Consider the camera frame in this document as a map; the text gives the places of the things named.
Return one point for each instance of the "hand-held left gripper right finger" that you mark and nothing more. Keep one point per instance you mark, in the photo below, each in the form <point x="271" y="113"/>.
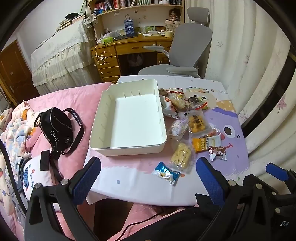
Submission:
<point x="210" y="183"/>

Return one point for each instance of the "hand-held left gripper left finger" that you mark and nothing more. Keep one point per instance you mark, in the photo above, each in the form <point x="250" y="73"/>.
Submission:
<point x="85" y="183"/>

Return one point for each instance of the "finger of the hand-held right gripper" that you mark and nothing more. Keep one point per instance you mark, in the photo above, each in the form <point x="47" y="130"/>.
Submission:
<point x="276" y="170"/>

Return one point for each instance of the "brown white candy packet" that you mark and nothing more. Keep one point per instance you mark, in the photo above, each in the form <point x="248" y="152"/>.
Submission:
<point x="217" y="154"/>

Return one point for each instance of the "clear puffed rice cake packet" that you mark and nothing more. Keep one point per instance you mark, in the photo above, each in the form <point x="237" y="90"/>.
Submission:
<point x="181" y="156"/>

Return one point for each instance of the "orange oat bar packet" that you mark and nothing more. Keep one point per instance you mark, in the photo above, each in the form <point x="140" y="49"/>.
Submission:
<point x="203" y="144"/>

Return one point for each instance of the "blue snack packet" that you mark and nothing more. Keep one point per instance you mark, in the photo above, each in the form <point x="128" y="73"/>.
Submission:
<point x="165" y="173"/>

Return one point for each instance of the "red striped candy packet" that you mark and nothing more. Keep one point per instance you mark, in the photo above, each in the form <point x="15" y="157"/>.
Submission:
<point x="211" y="133"/>

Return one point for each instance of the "yellow biscuit packet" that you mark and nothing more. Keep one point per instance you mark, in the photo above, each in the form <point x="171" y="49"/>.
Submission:
<point x="196" y="124"/>

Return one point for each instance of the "clear white sweets packet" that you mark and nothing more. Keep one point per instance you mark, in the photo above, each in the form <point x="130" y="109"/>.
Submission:
<point x="178" y="127"/>

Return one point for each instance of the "white storage box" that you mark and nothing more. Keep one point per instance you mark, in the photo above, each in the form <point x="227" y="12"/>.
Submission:
<point x="134" y="115"/>

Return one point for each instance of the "white red printed snack bag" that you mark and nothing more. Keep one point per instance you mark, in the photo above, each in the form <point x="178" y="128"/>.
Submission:
<point x="168" y="110"/>

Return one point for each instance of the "clear packet with dark snack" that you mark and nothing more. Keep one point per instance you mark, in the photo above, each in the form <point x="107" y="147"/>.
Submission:
<point x="193" y="100"/>

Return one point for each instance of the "clear packet with beige bread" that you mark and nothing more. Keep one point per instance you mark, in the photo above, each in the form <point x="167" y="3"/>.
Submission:
<point x="177" y="102"/>

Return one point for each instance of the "dark brown snack packet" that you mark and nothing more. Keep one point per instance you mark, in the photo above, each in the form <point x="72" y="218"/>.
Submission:
<point x="163" y="92"/>

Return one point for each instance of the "black shoulder bag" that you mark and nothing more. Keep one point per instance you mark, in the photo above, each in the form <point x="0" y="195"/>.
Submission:
<point x="55" y="129"/>

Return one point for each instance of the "black phone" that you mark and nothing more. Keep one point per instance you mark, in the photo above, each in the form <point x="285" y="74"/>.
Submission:
<point x="45" y="160"/>

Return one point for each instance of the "person's black clothing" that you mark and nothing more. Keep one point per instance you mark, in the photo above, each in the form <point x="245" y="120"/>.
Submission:
<point x="185" y="224"/>

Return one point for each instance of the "white printed cushion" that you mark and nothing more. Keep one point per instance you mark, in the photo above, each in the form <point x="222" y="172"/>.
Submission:
<point x="34" y="176"/>

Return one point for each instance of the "floral fleece blanket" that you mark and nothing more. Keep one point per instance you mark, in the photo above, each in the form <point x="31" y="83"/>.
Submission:
<point x="16" y="129"/>

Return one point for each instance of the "white lace cover cloth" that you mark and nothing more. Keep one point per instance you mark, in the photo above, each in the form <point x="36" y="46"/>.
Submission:
<point x="62" y="53"/>

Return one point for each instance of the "white floral curtain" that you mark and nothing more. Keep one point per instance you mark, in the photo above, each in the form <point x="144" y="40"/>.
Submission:
<point x="231" y="46"/>

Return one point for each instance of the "dark cloth bundle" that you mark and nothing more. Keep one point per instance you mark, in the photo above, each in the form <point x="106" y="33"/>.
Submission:
<point x="136" y="59"/>

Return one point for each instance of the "brown wooden door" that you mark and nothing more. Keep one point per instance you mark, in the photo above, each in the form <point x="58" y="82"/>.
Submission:
<point x="13" y="69"/>

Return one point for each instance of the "grey office chair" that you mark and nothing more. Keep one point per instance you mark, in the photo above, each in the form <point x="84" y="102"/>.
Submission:
<point x="189" y="44"/>

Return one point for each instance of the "wooden desk with drawers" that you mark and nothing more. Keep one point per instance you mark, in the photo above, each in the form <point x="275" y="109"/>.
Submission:
<point x="129" y="46"/>

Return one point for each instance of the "green tissue pack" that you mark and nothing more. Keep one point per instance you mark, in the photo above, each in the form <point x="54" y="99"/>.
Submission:
<point x="107" y="40"/>

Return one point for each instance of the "cream mug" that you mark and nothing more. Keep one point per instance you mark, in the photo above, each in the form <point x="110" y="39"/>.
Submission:
<point x="168" y="33"/>

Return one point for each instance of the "stack of books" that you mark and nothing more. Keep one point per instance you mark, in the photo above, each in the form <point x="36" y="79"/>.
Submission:
<point x="67" y="22"/>

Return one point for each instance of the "blue paper bag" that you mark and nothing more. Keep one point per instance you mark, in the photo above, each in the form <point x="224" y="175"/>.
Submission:
<point x="129" y="26"/>

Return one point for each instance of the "floral tote bag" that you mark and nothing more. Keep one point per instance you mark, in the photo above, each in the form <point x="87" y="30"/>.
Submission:
<point x="90" y="20"/>

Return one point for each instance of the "green box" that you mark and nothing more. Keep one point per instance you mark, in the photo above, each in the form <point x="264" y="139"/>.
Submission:
<point x="149" y="29"/>

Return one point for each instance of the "black hat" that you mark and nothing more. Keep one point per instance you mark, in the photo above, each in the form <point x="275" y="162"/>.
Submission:
<point x="71" y="15"/>

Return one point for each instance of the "doll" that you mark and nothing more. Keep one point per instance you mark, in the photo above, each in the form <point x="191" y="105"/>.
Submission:
<point x="174" y="15"/>

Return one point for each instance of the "wooden bookshelf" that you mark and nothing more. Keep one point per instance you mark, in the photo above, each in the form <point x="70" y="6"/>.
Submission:
<point x="157" y="16"/>

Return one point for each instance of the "row of books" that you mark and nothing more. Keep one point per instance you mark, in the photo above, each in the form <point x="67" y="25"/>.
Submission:
<point x="138" y="2"/>

